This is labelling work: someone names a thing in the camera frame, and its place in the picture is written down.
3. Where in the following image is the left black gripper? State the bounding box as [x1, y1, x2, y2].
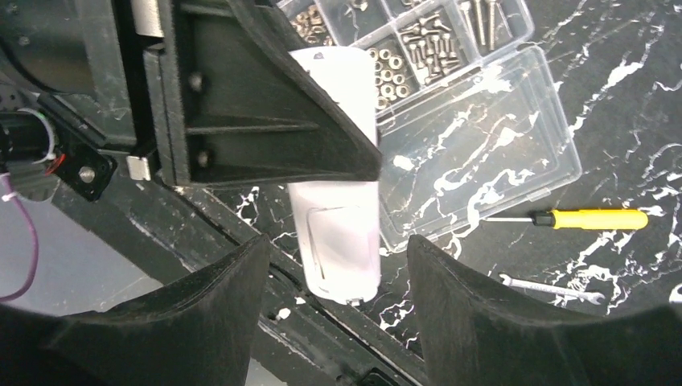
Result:
[1, 1, 160, 201]

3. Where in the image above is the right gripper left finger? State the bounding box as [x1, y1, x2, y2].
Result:
[1, 236, 271, 385]

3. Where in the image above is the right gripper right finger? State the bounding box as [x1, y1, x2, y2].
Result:
[407, 235, 681, 385]

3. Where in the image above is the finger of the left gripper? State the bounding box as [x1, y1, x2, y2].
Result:
[157, 1, 381, 187]

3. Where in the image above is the white remote control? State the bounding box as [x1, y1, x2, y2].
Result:
[288, 46, 380, 306]

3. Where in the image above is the small silver wrench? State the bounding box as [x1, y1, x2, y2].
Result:
[499, 273, 606, 306]

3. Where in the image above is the clear plastic parts box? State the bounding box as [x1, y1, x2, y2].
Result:
[279, 1, 581, 253]

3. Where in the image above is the yellow handled screwdriver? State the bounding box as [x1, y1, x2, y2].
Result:
[486, 208, 649, 231]

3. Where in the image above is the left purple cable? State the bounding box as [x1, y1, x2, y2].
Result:
[0, 173, 41, 304]

